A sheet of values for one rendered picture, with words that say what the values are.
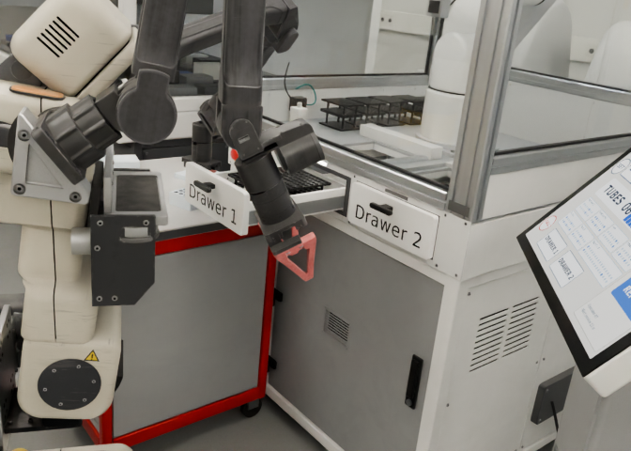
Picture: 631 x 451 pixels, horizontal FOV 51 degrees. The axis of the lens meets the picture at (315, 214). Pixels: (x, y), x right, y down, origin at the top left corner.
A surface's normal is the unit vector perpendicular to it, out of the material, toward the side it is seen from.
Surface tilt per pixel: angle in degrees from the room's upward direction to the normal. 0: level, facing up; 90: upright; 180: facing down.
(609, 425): 90
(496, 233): 90
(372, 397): 90
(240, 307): 90
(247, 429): 0
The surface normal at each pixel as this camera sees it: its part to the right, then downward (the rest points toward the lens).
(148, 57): 0.26, 0.11
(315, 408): -0.78, 0.15
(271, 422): 0.10, -0.94
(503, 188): 0.62, 0.33
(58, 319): 0.26, 0.35
